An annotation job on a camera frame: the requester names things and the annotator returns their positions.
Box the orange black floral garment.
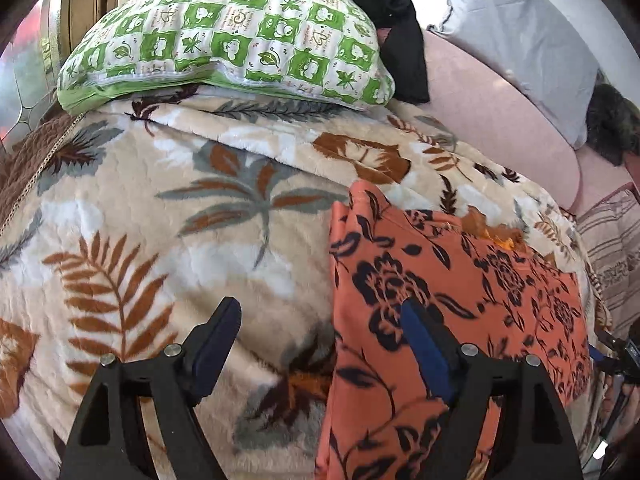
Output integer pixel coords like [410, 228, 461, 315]
[316, 181, 591, 479]

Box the green white patterned pillow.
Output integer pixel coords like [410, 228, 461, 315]
[58, 0, 395, 115]

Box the grey satin pillow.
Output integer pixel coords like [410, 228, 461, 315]
[429, 0, 600, 150]

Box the pink bed headboard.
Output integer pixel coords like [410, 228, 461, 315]
[420, 32, 637, 216]

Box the beige leaf-pattern fleece blanket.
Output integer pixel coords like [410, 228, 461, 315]
[1, 86, 608, 479]

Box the striped beige pillow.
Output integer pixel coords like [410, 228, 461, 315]
[577, 188, 639, 337]

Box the dark furry cushion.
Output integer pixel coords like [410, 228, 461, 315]
[586, 70, 639, 166]

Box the brown wooden window frame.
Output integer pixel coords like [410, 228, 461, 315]
[1, 0, 126, 157]

